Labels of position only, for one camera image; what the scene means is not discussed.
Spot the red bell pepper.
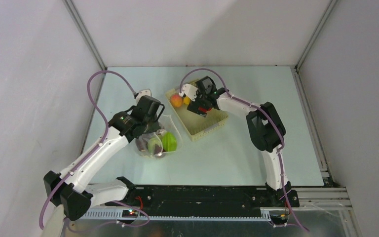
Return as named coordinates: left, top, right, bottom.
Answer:
left=198, top=107, right=212, bottom=116

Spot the yellow banana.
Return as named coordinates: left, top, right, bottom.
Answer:
left=183, top=96, right=191, bottom=105

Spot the clear dotted zip bag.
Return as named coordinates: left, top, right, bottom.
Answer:
left=134, top=115, right=183, bottom=158

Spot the orange peach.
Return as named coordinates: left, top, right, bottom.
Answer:
left=170, top=93, right=184, bottom=108

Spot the green leaf vegetable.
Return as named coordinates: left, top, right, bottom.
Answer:
left=162, top=132, right=177, bottom=152

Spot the green cabbage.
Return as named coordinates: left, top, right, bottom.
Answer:
left=147, top=137, right=163, bottom=155

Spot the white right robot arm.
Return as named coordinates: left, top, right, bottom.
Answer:
left=179, top=76, right=291, bottom=206

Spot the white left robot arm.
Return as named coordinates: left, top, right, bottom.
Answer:
left=43, top=95, right=164, bottom=221

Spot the pale yellow perforated basket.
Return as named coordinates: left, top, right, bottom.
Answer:
left=166, top=79, right=228, bottom=141

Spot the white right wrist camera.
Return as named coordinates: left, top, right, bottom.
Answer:
left=178, top=83, right=198, bottom=101

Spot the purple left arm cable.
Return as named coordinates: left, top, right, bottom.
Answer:
left=39, top=70, right=138, bottom=231

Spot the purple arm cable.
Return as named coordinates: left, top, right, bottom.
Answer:
left=39, top=70, right=138, bottom=231
left=179, top=68, right=309, bottom=234

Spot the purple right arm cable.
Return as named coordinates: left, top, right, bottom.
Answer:
left=179, top=68, right=309, bottom=234

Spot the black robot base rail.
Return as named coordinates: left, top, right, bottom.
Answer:
left=119, top=177, right=300, bottom=218

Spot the aluminium frame rail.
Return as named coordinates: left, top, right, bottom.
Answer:
left=291, top=67, right=354, bottom=210

